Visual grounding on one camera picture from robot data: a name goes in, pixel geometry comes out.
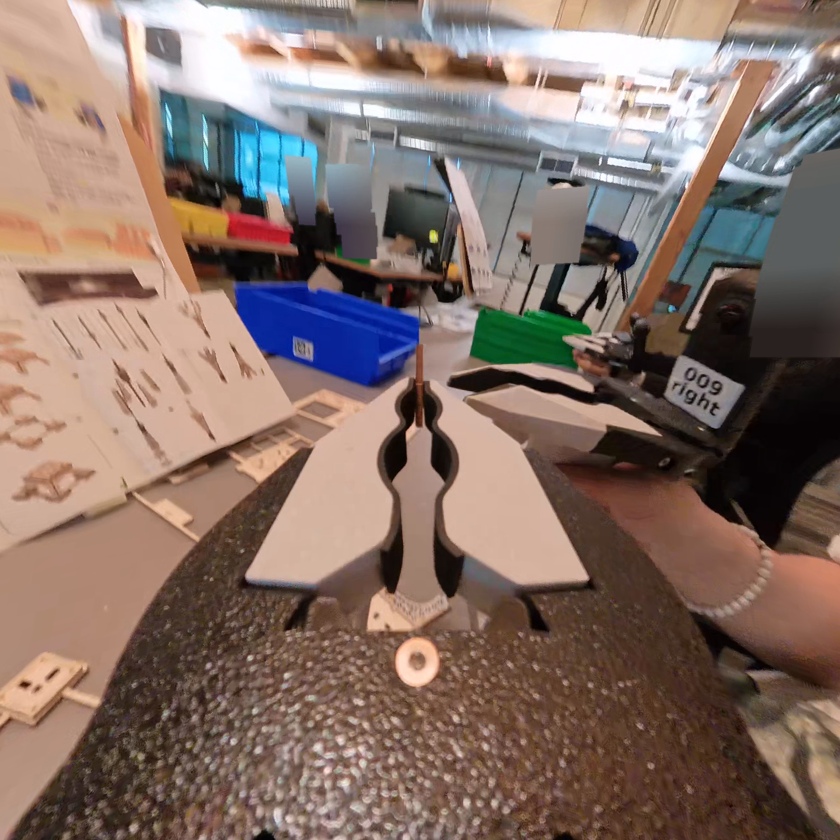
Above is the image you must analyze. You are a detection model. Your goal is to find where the small poster board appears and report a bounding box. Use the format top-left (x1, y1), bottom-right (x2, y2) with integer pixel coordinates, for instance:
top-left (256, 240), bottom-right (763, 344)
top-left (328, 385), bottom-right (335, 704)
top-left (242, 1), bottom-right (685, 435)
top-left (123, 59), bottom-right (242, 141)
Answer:
top-left (443, 156), bottom-right (494, 294)

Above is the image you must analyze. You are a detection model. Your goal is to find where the folded assembly instruction booklet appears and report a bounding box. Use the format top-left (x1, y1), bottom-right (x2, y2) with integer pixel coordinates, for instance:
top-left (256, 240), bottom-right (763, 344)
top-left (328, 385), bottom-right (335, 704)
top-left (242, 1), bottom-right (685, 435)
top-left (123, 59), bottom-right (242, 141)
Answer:
top-left (0, 262), bottom-right (294, 552)

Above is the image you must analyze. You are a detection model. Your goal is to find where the wooden poster backing board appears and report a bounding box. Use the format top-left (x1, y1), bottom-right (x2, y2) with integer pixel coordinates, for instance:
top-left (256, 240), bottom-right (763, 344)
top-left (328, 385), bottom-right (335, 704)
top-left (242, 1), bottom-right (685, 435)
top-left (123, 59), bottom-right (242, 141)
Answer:
top-left (117, 16), bottom-right (201, 294)

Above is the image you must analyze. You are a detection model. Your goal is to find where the black computer monitor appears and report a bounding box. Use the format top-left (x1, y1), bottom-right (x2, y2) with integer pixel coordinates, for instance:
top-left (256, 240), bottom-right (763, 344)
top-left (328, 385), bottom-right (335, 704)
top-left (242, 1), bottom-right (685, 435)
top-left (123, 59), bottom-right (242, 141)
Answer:
top-left (384, 188), bottom-right (452, 242)

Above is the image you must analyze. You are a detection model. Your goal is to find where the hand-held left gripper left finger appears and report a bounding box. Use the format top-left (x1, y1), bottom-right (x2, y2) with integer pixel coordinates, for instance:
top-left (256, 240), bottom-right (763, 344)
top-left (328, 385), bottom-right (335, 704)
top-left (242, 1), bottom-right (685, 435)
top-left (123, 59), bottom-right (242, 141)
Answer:
top-left (244, 377), bottom-right (419, 596)

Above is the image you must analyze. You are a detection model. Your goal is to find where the wooden support post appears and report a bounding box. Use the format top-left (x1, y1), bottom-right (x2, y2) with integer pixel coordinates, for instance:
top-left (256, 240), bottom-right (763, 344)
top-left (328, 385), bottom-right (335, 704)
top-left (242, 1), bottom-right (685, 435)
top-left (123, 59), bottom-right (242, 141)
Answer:
top-left (617, 59), bottom-right (777, 330)

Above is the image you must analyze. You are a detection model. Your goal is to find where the green plastic bin stack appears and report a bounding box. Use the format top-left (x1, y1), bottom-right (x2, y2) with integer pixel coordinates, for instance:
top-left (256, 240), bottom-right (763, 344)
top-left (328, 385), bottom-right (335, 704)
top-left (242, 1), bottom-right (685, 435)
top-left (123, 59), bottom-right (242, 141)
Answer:
top-left (470, 306), bottom-right (593, 368)

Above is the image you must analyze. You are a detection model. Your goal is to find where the person's right hand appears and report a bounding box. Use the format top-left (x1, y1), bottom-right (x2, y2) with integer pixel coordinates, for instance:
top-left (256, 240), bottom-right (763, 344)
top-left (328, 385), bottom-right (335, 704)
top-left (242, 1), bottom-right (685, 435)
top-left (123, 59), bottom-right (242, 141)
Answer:
top-left (558, 461), bottom-right (763, 609)

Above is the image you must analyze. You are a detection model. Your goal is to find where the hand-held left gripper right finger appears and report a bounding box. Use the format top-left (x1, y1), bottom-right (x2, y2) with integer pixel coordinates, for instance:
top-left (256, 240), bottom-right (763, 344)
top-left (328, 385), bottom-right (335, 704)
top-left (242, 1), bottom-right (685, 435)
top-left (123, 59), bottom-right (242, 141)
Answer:
top-left (425, 377), bottom-right (595, 598)

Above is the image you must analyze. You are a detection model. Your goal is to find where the large instruction poster sheet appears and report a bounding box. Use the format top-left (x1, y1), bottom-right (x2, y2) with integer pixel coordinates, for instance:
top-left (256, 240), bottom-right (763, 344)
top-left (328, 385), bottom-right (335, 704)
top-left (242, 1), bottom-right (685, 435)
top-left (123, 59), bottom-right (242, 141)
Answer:
top-left (0, 0), bottom-right (168, 277)

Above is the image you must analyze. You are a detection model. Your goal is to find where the blue plastic bin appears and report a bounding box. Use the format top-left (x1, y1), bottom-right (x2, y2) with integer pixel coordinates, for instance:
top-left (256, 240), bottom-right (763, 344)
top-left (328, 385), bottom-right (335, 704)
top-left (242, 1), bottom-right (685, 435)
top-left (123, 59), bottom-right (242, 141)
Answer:
top-left (234, 281), bottom-right (421, 387)

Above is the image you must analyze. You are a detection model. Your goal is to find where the grey desk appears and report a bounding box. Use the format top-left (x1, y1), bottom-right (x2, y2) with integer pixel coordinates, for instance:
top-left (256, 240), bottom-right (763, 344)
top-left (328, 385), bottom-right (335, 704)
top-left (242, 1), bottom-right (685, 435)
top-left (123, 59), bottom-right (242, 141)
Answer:
top-left (0, 328), bottom-right (480, 821)

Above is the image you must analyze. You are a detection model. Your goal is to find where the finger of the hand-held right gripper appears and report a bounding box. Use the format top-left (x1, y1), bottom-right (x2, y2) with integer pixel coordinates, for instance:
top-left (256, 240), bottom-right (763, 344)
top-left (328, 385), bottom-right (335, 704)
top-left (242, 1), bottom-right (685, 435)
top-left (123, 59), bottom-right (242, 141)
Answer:
top-left (449, 364), bottom-right (596, 403)
top-left (465, 386), bottom-right (662, 455)

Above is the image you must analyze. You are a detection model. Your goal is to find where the person's striped shirt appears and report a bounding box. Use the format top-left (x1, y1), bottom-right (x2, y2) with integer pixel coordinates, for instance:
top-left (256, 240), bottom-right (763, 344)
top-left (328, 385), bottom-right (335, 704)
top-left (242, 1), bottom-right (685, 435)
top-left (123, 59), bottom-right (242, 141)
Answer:
top-left (738, 669), bottom-right (840, 840)

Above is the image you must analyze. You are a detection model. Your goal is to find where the wooden four-square frame piece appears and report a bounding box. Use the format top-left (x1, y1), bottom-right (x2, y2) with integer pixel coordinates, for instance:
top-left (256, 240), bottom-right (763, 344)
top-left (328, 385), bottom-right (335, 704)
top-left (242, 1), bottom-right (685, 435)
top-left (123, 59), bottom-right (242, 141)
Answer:
top-left (0, 651), bottom-right (101, 728)

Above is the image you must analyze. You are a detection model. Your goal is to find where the pearl bracelet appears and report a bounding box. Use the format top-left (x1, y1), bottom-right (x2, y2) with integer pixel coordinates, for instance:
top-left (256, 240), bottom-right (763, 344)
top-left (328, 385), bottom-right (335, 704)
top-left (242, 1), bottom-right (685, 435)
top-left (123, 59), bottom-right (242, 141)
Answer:
top-left (682, 524), bottom-right (774, 620)

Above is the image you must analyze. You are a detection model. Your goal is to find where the person's right forearm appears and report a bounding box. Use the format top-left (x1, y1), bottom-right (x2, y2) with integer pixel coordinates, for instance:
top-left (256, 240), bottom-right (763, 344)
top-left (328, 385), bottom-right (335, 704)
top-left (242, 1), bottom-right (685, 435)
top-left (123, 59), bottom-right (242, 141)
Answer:
top-left (696, 548), bottom-right (840, 690)

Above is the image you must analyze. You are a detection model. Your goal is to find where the wooden empty frame piece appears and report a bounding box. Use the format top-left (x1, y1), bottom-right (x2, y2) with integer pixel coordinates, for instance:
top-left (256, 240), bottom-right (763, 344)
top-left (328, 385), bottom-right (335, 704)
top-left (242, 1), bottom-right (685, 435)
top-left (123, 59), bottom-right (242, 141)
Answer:
top-left (134, 389), bottom-right (368, 543)

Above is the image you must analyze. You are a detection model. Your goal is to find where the row of yellow bins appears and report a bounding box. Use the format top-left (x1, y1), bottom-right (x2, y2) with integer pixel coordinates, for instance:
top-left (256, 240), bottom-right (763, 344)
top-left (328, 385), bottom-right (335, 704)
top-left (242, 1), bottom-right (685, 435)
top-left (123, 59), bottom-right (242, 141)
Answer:
top-left (169, 197), bottom-right (229, 238)

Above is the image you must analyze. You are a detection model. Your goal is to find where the dark packaging card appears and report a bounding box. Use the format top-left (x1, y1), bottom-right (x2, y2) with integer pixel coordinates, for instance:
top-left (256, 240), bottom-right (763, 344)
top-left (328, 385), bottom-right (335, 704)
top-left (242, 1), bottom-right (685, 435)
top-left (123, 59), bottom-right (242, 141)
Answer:
top-left (20, 268), bottom-right (160, 307)

